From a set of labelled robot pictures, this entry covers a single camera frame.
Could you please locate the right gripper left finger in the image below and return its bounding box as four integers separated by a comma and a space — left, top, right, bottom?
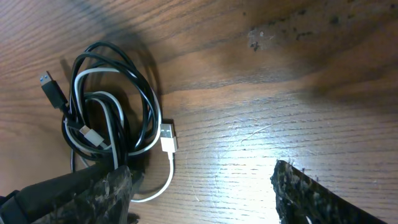
34, 166, 132, 224

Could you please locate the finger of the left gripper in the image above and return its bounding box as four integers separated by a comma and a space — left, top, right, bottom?
1, 163, 112, 223

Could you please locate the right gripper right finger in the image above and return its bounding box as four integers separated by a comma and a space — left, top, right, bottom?
271, 160, 384, 224

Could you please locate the white USB cable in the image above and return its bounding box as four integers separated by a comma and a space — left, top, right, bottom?
63, 67, 178, 203

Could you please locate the black USB cable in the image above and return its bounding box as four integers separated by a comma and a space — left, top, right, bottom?
39, 40, 160, 174

